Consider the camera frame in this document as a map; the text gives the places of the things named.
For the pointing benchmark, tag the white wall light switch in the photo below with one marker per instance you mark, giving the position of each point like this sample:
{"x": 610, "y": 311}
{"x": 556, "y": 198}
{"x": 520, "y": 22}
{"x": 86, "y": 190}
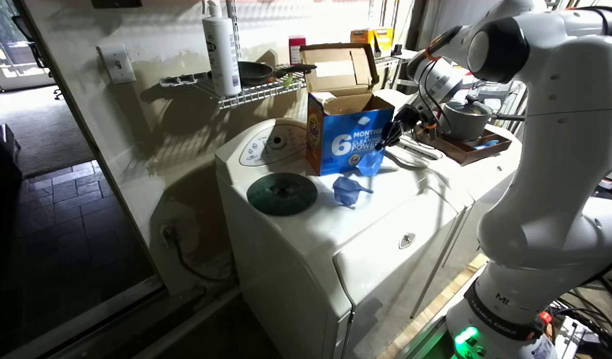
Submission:
{"x": 117, "y": 64}

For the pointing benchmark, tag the grey cooking pot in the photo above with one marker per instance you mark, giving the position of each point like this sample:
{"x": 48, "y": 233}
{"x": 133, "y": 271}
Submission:
{"x": 464, "y": 122}

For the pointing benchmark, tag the black frying pan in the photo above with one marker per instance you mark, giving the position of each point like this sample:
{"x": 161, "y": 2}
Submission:
{"x": 257, "y": 72}

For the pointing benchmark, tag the green lit device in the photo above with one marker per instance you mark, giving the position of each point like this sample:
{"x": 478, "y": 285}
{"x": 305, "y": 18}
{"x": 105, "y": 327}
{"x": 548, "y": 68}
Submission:
{"x": 468, "y": 343}

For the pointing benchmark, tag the yellow box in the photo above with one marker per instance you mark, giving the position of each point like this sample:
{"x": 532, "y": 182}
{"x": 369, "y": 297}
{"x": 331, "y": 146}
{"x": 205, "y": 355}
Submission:
{"x": 377, "y": 40}

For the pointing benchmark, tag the tall white bottle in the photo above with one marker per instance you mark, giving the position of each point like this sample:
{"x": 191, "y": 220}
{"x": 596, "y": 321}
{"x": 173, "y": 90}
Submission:
{"x": 221, "y": 52}

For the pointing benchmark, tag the dark green round lid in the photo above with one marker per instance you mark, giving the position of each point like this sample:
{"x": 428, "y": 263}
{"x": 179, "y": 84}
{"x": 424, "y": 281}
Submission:
{"x": 281, "y": 194}

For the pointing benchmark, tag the dark washer control dial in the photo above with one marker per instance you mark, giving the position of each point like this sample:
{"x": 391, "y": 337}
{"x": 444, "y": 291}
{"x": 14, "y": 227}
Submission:
{"x": 275, "y": 140}

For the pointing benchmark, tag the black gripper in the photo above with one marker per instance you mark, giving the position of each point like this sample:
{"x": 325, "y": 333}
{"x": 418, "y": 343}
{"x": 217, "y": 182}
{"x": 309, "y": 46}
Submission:
{"x": 406, "y": 120}

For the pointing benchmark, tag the metal spoon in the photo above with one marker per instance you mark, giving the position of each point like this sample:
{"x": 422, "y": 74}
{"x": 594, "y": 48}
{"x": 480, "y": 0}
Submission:
{"x": 414, "y": 148}

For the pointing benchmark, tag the white dryer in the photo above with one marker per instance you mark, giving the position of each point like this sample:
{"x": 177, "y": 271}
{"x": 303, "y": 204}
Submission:
{"x": 476, "y": 180}

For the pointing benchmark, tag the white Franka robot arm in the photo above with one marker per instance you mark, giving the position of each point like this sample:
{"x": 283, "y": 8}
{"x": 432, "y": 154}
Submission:
{"x": 556, "y": 166}

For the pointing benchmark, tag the white washing machine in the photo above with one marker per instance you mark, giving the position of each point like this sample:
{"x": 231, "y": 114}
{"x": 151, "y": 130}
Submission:
{"x": 305, "y": 265}

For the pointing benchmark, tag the wooden platform board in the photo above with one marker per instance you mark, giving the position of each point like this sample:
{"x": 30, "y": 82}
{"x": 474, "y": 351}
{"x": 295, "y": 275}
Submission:
{"x": 430, "y": 305}

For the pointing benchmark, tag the blue cardboard detergent box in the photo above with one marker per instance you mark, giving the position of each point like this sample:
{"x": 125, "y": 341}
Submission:
{"x": 345, "y": 142}

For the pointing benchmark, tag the red can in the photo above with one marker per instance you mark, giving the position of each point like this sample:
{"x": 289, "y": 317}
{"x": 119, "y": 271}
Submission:
{"x": 297, "y": 52}

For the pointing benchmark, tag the blue plastic scoop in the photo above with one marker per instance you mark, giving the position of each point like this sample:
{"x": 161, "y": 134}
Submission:
{"x": 347, "y": 190}
{"x": 369, "y": 162}

